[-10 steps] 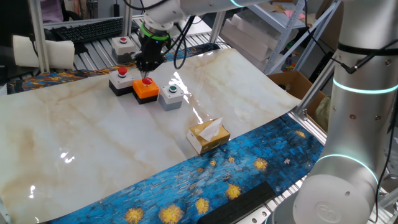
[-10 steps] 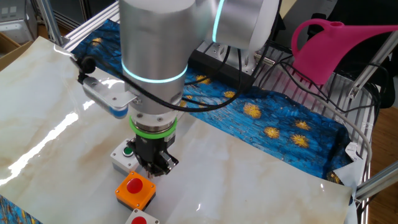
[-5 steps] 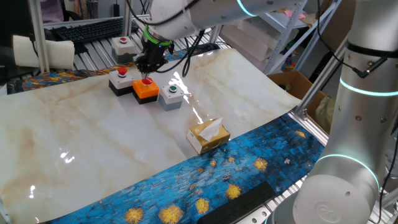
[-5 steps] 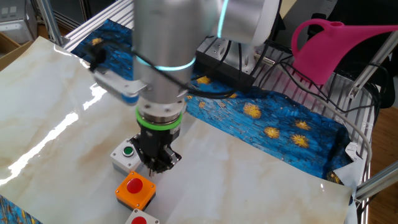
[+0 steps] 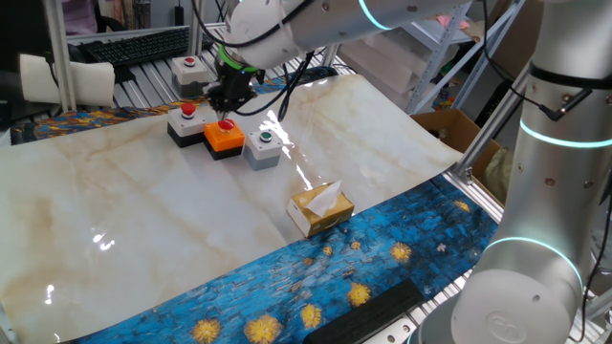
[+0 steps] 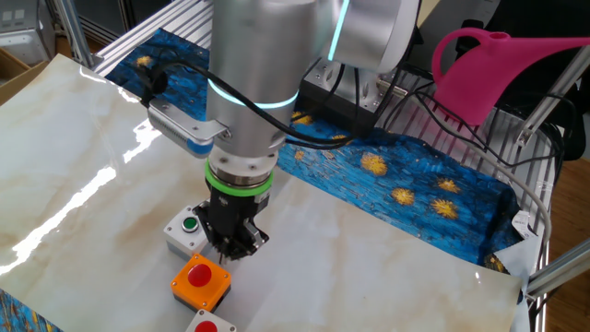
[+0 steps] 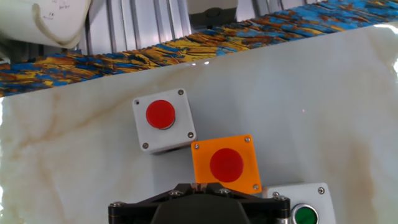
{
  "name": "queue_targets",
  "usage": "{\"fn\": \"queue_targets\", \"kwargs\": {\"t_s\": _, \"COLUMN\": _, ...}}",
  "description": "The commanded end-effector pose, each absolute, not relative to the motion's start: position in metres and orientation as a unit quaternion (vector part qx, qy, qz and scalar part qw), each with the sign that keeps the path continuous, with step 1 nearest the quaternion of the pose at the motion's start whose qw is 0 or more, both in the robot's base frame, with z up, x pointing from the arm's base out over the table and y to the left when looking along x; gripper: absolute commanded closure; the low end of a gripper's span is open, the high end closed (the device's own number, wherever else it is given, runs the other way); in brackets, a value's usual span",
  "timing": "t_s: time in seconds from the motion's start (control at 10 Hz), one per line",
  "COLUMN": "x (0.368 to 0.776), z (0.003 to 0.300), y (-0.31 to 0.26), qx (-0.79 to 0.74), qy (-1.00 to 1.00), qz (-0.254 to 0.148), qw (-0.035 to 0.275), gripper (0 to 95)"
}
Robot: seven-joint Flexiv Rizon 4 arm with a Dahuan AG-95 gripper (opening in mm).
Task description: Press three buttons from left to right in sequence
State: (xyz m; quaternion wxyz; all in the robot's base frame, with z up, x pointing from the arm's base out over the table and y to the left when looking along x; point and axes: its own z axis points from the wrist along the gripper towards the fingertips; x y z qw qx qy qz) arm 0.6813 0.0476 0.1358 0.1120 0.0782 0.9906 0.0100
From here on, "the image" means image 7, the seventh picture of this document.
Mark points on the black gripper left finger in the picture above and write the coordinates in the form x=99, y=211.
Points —
x=136, y=211

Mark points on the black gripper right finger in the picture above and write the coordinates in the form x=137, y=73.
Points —
x=264, y=211

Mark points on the white box green button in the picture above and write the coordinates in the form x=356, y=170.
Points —
x=323, y=199

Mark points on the orange box red button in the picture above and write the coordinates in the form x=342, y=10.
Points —
x=205, y=155

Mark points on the white black box red button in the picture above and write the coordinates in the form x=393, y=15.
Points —
x=183, y=109

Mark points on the marble pattern sheet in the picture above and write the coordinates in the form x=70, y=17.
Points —
x=311, y=109

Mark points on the blue orange painted cloth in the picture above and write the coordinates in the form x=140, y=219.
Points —
x=124, y=60

